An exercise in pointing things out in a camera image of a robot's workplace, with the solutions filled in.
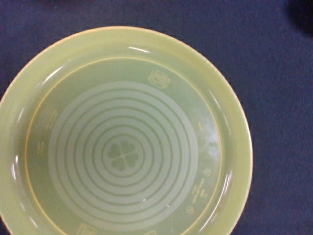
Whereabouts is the yellow plastic plate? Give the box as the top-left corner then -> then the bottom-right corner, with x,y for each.
0,26 -> 253,235

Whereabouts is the black tablecloth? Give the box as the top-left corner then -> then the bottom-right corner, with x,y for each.
0,0 -> 313,235

